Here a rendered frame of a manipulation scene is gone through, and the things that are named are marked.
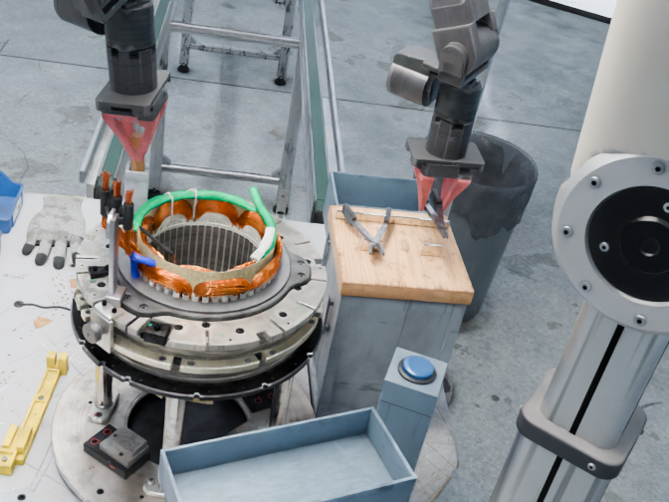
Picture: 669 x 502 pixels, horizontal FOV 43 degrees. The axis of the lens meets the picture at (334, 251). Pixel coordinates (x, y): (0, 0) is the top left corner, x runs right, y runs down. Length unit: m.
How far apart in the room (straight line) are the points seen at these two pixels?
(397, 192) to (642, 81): 0.88
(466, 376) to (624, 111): 2.14
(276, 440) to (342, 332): 0.31
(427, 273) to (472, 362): 1.59
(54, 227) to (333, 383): 0.66
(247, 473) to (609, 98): 0.55
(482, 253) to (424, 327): 1.52
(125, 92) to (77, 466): 0.52
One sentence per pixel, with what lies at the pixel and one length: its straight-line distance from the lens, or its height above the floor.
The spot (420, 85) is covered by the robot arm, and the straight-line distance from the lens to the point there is 1.17.
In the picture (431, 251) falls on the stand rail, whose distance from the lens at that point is 1.26.
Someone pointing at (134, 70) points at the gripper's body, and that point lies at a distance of 1.04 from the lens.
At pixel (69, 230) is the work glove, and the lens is 1.69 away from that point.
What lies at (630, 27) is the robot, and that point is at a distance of 0.62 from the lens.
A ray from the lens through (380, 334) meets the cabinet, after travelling 1.25.
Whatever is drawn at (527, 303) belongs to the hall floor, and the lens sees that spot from 3.15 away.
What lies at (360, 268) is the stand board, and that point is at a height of 1.07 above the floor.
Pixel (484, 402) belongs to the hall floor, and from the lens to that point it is 2.68.
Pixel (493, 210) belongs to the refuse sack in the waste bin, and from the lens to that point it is 2.64.
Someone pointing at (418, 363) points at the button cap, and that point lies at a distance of 1.10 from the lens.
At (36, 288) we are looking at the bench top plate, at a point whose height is 0.78.
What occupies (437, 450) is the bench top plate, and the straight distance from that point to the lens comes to 1.38.
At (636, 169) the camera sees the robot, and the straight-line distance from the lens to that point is 0.67.
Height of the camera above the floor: 1.75
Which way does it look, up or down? 34 degrees down
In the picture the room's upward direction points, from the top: 11 degrees clockwise
